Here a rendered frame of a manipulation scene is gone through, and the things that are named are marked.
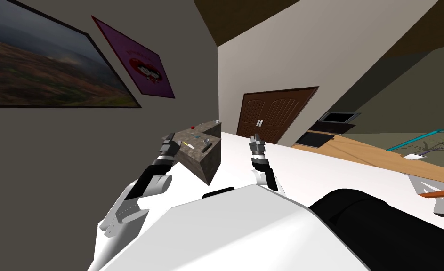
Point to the small black bar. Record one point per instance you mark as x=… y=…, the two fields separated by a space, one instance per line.
x=206 y=148

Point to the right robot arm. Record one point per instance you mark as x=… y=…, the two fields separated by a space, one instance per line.
x=387 y=233

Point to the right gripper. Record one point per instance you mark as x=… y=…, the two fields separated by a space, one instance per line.
x=258 y=151

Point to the dark framed screen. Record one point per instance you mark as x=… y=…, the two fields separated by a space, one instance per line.
x=338 y=117

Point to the black flat panel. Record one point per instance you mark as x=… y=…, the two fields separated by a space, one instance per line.
x=314 y=139

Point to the brown marbled stone table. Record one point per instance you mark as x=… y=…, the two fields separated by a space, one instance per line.
x=206 y=165

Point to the purple poster with red heart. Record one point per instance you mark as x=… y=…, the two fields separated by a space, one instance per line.
x=140 y=64

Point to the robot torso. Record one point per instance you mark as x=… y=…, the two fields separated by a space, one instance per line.
x=240 y=233

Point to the framed landscape picture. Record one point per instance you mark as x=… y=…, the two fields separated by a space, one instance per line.
x=41 y=64

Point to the brown double door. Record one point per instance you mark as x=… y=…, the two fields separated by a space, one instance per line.
x=274 y=114

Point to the teal rod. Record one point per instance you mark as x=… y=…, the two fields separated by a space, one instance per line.
x=414 y=140

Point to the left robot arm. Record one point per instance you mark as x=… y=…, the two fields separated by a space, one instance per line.
x=146 y=182

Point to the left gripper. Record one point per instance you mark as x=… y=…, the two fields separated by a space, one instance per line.
x=168 y=149

